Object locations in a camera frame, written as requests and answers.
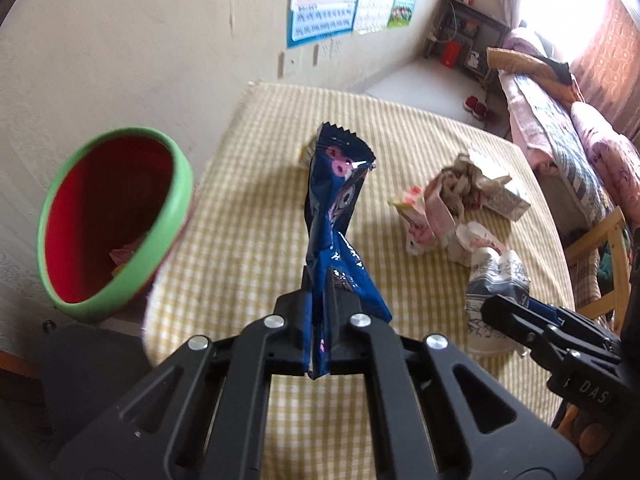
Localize green and red bin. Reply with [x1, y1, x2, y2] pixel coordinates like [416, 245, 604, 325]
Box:
[37, 126, 195, 324]

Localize dark jacket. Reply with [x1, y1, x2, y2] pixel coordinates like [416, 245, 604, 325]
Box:
[535, 45, 571, 81]

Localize dark shelf unit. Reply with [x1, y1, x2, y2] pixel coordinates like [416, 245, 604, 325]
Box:
[424, 0, 511, 78]

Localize white pink crumpled carton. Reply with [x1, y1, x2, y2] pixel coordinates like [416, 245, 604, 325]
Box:
[447, 222, 508, 263]

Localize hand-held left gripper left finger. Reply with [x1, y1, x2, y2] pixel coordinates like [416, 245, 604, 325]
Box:
[52, 265, 313, 480]

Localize blue letter wall poster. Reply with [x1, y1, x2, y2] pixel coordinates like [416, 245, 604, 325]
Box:
[286, 0, 362, 50]

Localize sofa with patterned blankets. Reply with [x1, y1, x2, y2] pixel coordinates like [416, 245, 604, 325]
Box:
[500, 72, 621, 241]

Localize pale pink pillow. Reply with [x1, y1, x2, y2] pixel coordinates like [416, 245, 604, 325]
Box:
[502, 27, 556, 61]

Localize pale pink snack wrapper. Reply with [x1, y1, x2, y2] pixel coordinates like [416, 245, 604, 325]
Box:
[389, 182, 461, 257]

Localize dark blue snack wrapper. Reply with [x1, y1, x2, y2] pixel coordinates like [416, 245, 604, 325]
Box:
[302, 121, 393, 381]

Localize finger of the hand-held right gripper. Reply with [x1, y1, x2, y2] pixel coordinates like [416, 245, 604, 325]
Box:
[480, 294, 566, 361]
[525, 297, 621, 346]

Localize wooden chair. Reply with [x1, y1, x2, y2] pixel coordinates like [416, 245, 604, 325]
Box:
[552, 205, 640, 431]

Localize paper ball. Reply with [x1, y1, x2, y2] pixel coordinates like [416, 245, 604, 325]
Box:
[435, 152, 501, 211]

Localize white wall plate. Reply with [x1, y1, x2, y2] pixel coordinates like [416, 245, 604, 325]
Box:
[278, 50, 302, 78]

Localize patterned pink curtain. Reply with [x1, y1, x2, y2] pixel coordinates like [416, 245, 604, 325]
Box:
[570, 0, 640, 136]

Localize pink quilt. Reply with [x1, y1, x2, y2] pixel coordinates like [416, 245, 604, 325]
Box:
[570, 101, 640, 221]

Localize yellow blanket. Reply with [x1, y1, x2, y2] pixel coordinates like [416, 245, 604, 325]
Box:
[486, 47, 571, 86]

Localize person's right hand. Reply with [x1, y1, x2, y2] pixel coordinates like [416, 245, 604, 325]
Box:
[565, 407, 613, 456]

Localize red box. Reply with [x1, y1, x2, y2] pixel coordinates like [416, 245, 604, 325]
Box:
[441, 41, 466, 68]

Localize white and grey wrapper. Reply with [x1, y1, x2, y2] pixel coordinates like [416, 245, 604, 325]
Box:
[465, 247, 532, 356]

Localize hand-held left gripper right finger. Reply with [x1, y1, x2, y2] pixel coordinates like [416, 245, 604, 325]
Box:
[322, 267, 581, 480]

